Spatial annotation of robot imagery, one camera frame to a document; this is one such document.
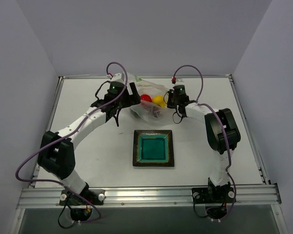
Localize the translucent plastic bag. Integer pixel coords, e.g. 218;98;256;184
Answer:
128;74;172;126

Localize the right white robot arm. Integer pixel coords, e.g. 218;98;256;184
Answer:
167;85;241;201

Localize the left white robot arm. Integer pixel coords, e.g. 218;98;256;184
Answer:
38;81;141;204

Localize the red fake apple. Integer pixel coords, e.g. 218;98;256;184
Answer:
140;94;152;103

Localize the green fake fruit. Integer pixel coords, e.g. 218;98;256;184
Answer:
130;110;140;119

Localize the yellow fake lemon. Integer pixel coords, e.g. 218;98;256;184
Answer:
152;95;166;108

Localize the dark purple fake fruit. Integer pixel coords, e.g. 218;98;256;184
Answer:
148;106;163;118

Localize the teal square ceramic plate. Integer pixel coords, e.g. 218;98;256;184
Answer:
132;130;175;167

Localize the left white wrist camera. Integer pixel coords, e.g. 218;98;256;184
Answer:
106;73;126;84

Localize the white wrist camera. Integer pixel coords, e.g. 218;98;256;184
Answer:
106;73;126;84
171;77;184;86

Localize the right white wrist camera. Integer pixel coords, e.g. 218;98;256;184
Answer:
171;77;184;86

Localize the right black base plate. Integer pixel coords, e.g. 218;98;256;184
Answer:
191;186;236;204

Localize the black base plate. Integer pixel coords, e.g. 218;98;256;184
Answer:
191;186;236;204
59;189;105;206

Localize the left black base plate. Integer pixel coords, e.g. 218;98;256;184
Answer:
59;189;105;206

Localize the aluminium mounting rail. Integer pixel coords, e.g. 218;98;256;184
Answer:
17;184;281;209

